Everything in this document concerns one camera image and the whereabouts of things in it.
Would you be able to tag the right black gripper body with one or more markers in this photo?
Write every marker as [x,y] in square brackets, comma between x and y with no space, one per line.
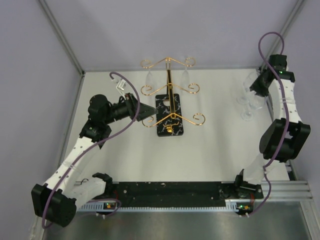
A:
[258,86]

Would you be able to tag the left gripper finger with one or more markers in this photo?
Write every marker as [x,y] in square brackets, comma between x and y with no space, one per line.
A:
[145,113]
[142,107]

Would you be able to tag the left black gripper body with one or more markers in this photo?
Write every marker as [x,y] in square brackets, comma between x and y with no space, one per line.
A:
[129,107]

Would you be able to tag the clear wine glass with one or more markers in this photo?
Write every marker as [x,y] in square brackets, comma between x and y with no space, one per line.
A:
[246,93]
[246,110]

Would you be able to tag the gold wire wine glass rack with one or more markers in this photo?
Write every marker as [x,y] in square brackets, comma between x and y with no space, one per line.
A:
[168,120]

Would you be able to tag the ribbed champagne flute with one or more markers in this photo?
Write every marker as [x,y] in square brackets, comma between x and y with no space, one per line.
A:
[150,80]
[185,79]

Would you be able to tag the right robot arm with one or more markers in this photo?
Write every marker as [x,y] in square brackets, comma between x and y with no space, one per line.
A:
[285,137]

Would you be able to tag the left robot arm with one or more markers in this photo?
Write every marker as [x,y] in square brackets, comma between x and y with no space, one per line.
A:
[58,199]

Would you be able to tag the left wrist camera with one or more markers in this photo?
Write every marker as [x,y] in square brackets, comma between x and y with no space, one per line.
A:
[120,84]

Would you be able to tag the black mounting base plate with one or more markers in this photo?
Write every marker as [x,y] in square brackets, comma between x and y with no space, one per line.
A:
[176,194]

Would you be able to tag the white slotted cable duct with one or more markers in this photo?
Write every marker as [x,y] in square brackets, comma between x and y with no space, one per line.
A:
[110,207]

